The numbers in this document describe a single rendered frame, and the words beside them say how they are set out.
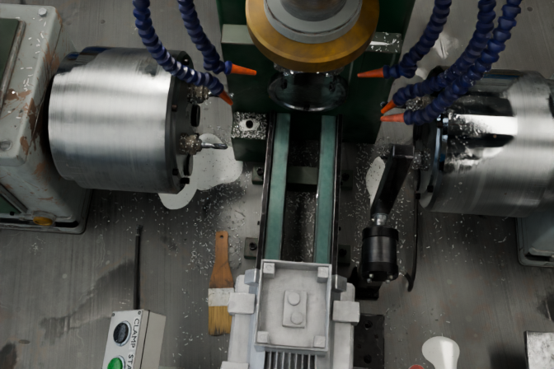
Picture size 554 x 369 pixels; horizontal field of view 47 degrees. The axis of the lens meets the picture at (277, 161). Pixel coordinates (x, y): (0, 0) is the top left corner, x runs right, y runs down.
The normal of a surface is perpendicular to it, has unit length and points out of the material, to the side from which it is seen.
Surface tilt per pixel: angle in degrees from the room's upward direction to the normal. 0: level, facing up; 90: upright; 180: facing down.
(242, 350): 0
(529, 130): 17
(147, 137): 39
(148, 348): 55
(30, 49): 0
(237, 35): 0
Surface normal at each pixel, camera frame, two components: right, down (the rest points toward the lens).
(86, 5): -0.01, -0.41
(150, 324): 0.81, -0.18
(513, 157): -0.06, 0.19
